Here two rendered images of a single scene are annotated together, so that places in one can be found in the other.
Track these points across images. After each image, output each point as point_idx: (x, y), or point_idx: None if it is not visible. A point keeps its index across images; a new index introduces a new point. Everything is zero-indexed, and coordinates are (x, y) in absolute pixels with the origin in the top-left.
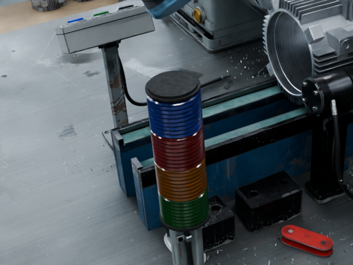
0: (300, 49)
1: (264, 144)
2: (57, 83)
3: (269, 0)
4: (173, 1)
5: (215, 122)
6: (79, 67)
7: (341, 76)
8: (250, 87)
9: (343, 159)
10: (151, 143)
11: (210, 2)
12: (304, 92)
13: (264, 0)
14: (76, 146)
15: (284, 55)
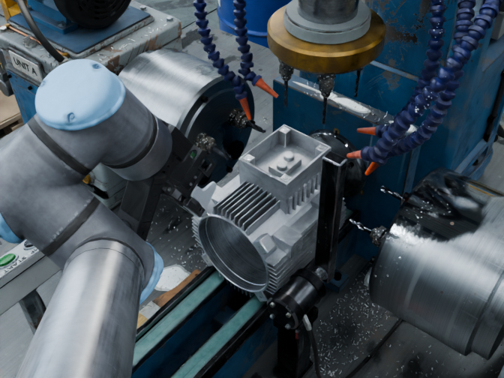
0: (231, 230)
1: (232, 355)
2: None
3: (205, 212)
4: (141, 302)
5: (169, 338)
6: None
7: (305, 287)
8: (192, 284)
9: (310, 346)
10: None
11: (99, 165)
12: (271, 310)
13: (202, 215)
14: None
15: (218, 242)
